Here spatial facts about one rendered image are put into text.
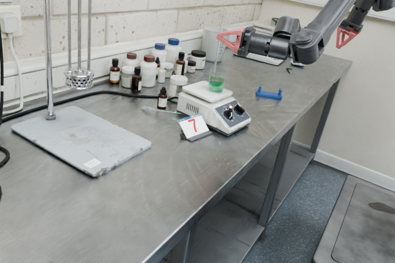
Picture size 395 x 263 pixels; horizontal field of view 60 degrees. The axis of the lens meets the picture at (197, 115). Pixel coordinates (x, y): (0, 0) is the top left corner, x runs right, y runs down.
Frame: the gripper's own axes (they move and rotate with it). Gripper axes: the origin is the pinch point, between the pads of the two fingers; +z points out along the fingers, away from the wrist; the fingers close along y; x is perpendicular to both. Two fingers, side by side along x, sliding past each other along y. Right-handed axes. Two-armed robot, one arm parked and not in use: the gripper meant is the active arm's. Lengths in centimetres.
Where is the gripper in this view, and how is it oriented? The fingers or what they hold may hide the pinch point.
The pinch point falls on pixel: (220, 36)
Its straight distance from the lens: 101.9
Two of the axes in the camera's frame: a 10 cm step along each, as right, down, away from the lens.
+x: -1.4, 9.0, 4.2
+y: -3.0, 3.6, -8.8
